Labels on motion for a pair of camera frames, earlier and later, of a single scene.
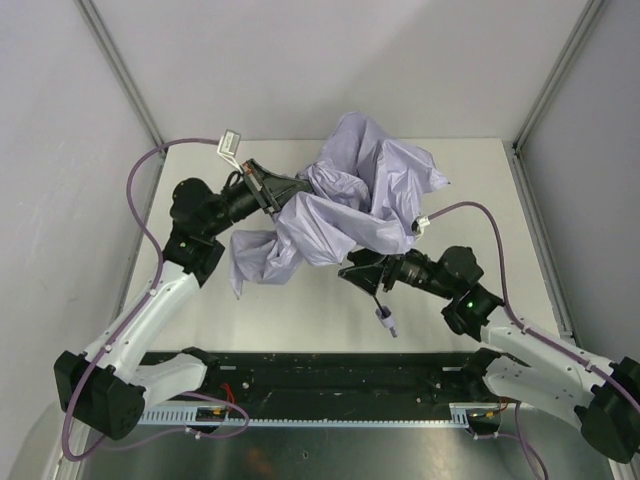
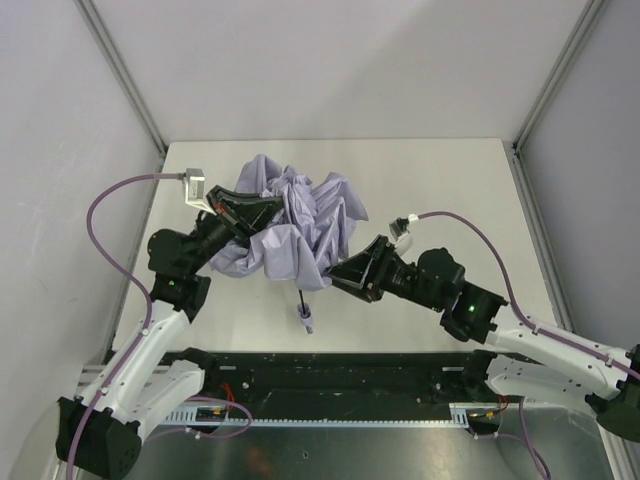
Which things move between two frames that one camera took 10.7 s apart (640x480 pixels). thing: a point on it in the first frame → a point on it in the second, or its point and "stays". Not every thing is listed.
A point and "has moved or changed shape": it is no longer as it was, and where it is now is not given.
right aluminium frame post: [559, 72] stays
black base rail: [239, 379] stays
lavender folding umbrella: [359, 192] has moved or changed shape
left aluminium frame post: [113, 57] stays
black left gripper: [261, 188] → [223, 213]
